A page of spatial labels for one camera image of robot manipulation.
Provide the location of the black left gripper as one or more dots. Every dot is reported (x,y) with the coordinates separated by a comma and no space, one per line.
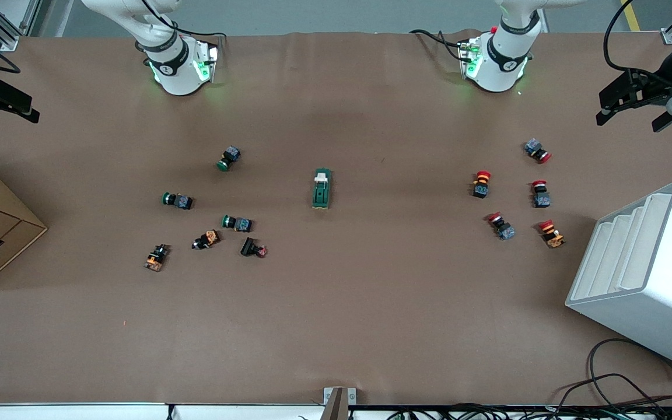
(653,88)

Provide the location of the white table edge rail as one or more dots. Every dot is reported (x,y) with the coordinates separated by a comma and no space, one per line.
(79,413)

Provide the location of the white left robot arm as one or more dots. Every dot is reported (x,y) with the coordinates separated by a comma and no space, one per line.
(502,58)

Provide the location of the red button orange ringed neck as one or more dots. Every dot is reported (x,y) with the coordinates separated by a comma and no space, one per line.
(481,184)

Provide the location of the green button blue body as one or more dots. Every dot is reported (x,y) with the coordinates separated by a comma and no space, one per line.
(237,223)
(228,157)
(177,200)

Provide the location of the black switch orange body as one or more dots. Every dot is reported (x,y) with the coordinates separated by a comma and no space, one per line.
(206,239)
(156,257)

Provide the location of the red button orange clear body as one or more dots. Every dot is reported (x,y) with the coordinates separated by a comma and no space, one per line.
(550,233)

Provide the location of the brown table cover sheet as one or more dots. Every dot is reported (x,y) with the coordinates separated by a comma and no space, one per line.
(400,303)

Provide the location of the white slotted organizer box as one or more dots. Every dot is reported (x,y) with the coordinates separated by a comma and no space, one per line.
(662,262)

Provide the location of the black square indicator switch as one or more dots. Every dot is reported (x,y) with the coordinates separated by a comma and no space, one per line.
(251,247)

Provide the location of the red button blue body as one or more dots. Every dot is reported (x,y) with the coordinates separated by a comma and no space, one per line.
(500,226)
(537,150)
(541,195)

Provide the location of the metal table edge bracket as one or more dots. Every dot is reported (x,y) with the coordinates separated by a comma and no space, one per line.
(336,402)

